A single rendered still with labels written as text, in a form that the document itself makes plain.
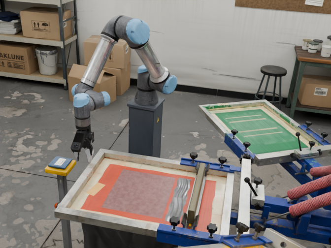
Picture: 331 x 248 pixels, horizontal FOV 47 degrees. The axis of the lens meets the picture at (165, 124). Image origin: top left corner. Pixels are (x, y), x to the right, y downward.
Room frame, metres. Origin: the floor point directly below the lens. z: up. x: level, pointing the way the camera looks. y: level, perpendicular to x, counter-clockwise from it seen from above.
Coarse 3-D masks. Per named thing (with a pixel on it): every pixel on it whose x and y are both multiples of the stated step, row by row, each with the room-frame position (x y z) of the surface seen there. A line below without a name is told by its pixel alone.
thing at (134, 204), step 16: (112, 192) 1.54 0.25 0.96; (128, 192) 1.55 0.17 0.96; (144, 192) 1.56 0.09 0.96; (80, 208) 1.41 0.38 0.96; (96, 208) 1.42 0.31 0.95; (112, 208) 1.42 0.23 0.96; (128, 208) 1.43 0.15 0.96; (144, 208) 1.44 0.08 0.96; (160, 208) 1.44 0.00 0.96; (208, 208) 1.46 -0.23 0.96; (208, 224) 1.35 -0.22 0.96
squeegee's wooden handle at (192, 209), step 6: (204, 168) 1.66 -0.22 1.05; (198, 174) 1.60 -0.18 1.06; (198, 180) 1.54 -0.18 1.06; (198, 186) 1.49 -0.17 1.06; (198, 192) 1.45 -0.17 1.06; (192, 198) 1.40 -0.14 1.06; (198, 198) 1.44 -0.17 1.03; (192, 204) 1.36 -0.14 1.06; (192, 210) 1.31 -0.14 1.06; (192, 216) 1.31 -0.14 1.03; (192, 222) 1.31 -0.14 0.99
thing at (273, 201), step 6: (270, 198) 1.46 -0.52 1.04; (276, 198) 1.46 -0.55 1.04; (282, 198) 1.46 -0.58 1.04; (264, 204) 1.42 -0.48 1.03; (270, 204) 1.42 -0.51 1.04; (276, 204) 1.41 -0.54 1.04; (282, 204) 1.42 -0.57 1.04; (270, 210) 1.42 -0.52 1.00; (276, 210) 1.41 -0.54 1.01; (282, 210) 1.41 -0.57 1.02
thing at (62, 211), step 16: (96, 160) 1.78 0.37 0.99; (128, 160) 1.84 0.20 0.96; (144, 160) 1.82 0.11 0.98; (160, 160) 1.82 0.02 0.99; (176, 160) 1.83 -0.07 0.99; (80, 176) 1.62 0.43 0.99; (224, 176) 1.74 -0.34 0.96; (64, 208) 1.36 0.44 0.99; (224, 208) 1.43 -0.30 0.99; (96, 224) 1.30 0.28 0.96; (112, 224) 1.29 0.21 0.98; (128, 224) 1.28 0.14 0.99; (144, 224) 1.28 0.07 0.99; (224, 224) 1.31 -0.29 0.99
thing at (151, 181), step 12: (108, 168) 1.76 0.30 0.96; (120, 168) 1.77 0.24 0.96; (132, 168) 1.77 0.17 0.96; (108, 180) 1.65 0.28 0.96; (120, 180) 1.65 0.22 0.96; (132, 180) 1.66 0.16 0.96; (144, 180) 1.67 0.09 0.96; (156, 180) 1.67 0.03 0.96; (168, 180) 1.68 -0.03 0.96; (192, 180) 1.69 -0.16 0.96; (156, 192) 1.56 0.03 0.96; (168, 192) 1.57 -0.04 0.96; (204, 192) 1.59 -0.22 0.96
